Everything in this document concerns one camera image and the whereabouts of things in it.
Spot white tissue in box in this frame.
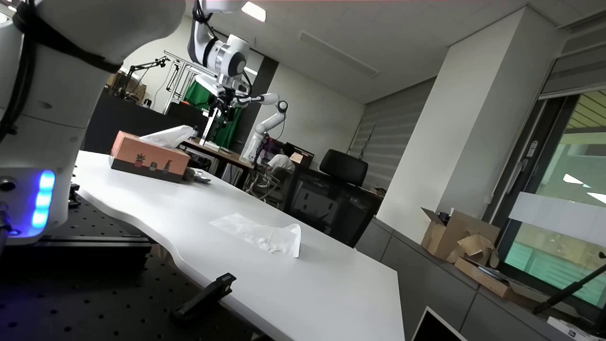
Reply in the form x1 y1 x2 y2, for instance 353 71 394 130
139 125 196 149

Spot orange tissue box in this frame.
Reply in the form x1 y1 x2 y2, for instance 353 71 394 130
109 131 191 184

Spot loose white tissue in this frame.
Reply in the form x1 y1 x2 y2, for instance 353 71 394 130
209 213 303 258

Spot open cardboard box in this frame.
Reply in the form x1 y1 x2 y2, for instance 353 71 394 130
420 207 501 267

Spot green cloth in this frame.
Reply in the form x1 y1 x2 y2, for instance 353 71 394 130
184 80 243 148

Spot wooden table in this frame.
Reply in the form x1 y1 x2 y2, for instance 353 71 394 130
182 137 257 191

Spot small grey object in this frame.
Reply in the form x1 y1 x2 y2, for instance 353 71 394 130
183 167 212 185

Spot person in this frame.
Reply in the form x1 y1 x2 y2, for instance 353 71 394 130
265 144 297 177

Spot ceiling light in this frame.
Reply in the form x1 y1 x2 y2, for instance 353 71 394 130
241 1 267 23

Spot black partition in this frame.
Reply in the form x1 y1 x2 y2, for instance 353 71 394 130
82 87 210 155

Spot black office chair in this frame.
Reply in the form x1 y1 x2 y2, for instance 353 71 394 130
319 149 369 188

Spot window blind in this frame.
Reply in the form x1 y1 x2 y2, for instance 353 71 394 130
349 78 437 191

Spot laptop screen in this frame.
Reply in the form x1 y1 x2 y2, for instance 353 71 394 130
411 306 470 341

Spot window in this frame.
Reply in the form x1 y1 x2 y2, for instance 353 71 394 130
501 89 606 309

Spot aluminium frame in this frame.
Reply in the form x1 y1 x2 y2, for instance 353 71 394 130
163 49 223 115

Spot camera on mount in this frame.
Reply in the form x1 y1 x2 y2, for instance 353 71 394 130
117 55 171 99

